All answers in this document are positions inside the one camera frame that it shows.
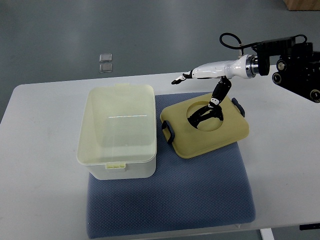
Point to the upper floor metal plate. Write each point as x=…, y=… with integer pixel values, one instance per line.
x=105, y=57

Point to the black table control panel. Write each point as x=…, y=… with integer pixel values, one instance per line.
x=305, y=227

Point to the yellow storage box lid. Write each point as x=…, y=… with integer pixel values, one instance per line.
x=209, y=135

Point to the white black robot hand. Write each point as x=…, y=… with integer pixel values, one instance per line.
x=215, y=70

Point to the blue grey fabric mat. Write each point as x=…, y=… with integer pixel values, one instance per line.
x=205, y=191

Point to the white storage box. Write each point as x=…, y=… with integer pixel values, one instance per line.
x=118, y=135

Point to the floor metal plate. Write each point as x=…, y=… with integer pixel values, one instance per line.
x=105, y=57
x=106, y=67

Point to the lower floor metal plate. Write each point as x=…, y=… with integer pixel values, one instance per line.
x=106, y=67

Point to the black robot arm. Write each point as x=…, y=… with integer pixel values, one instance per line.
x=298, y=66

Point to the white table leg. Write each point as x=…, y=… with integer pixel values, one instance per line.
x=266, y=234

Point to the brown cardboard box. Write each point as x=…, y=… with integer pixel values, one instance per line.
x=302, y=5

